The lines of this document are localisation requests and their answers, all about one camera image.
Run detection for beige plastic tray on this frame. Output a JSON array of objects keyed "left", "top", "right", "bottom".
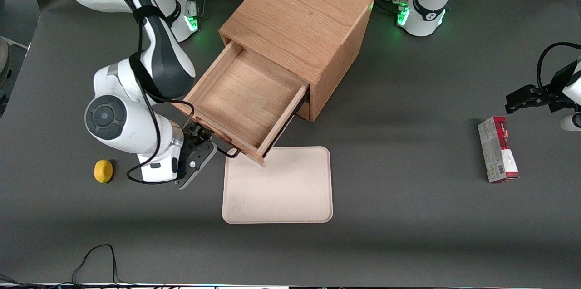
[{"left": 222, "top": 146, "right": 333, "bottom": 224}]

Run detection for black left arm base cables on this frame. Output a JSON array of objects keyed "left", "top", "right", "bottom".
[{"left": 372, "top": 0, "right": 407, "bottom": 14}]

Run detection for yellow lemon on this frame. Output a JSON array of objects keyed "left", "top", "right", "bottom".
[{"left": 94, "top": 159, "right": 113, "bottom": 184}]

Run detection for black looped cable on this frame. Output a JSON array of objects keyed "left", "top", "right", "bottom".
[{"left": 71, "top": 244, "right": 122, "bottom": 288}]

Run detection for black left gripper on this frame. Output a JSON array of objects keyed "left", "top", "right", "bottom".
[{"left": 505, "top": 59, "right": 580, "bottom": 114}]

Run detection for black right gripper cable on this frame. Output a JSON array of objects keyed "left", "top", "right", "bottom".
[{"left": 89, "top": 0, "right": 197, "bottom": 185}]

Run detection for wooden drawer cabinet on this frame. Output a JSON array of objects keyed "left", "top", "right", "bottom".
[{"left": 218, "top": 0, "right": 375, "bottom": 122}]

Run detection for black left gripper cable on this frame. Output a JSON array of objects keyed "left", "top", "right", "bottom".
[{"left": 537, "top": 42, "right": 581, "bottom": 92}]

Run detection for grey and red carton box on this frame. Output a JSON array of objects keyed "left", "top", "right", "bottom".
[{"left": 478, "top": 116, "right": 520, "bottom": 184}]

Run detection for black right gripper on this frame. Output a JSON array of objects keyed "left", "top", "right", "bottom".
[{"left": 174, "top": 123, "right": 218, "bottom": 190}]

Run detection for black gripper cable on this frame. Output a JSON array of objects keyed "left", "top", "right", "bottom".
[
  {"left": 537, "top": 42, "right": 581, "bottom": 92},
  {"left": 89, "top": 0, "right": 197, "bottom": 185}
]

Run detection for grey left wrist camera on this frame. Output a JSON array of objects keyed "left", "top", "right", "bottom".
[{"left": 560, "top": 113, "right": 581, "bottom": 132}]

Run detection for black cable at table edge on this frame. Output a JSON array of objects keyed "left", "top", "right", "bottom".
[{"left": 0, "top": 274, "right": 73, "bottom": 289}]

